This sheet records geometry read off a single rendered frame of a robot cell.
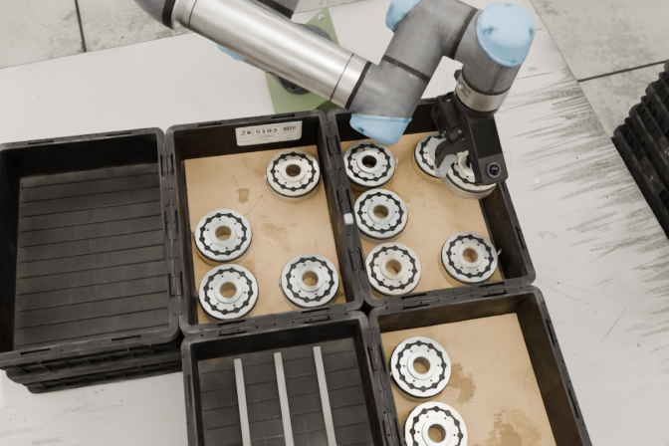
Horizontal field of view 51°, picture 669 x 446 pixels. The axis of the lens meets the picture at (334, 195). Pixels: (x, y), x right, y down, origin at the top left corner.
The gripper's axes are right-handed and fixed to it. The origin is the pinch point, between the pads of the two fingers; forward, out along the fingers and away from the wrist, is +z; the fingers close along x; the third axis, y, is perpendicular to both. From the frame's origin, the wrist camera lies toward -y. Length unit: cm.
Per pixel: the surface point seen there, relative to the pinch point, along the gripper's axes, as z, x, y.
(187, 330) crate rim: 7, 49, -12
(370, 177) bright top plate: 13.6, 10.3, 9.7
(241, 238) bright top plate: 14.0, 37.0, 4.2
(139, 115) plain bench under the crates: 30, 50, 47
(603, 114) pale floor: 99, -105, 55
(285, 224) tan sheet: 16.9, 28.2, 6.0
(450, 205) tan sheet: 16.7, -3.6, 1.3
